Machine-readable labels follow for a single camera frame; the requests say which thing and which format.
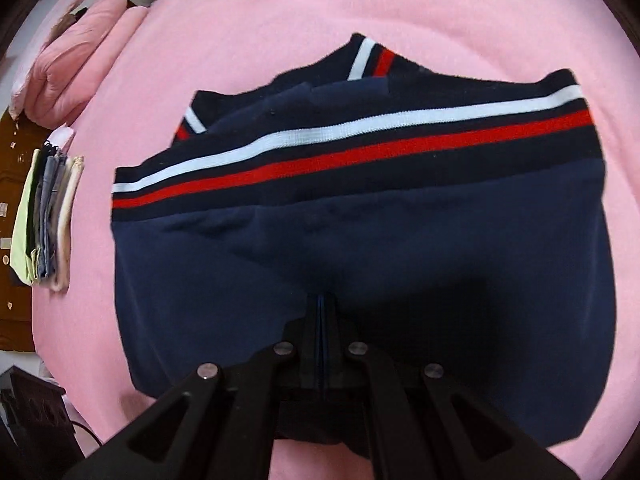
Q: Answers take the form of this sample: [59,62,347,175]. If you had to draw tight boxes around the folded blue jeans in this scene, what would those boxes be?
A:
[30,142,68,281]

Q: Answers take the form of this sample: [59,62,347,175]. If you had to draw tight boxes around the pink frilled pillow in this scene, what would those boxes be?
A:
[9,0,98,113]

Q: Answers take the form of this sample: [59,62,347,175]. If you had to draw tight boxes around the navy and red baseball jacket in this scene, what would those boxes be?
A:
[110,32,618,461]

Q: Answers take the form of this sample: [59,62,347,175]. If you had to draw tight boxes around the black cable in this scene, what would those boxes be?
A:
[67,417,103,448]

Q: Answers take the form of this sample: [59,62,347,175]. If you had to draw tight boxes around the folded pink quilt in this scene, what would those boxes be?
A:
[22,0,148,128]

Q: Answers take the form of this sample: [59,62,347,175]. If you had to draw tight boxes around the pink fleece bed blanket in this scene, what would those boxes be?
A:
[31,0,640,471]

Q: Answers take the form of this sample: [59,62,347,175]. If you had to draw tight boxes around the beige folded garment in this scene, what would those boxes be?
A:
[49,154,86,293]

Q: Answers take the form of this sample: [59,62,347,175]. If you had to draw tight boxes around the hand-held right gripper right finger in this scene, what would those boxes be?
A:
[320,294,581,480]

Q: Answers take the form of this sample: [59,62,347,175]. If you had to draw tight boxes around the light green folded garment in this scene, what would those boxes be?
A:
[10,149,43,286]

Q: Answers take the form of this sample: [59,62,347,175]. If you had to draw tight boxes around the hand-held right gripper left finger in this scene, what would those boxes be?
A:
[62,294,322,480]

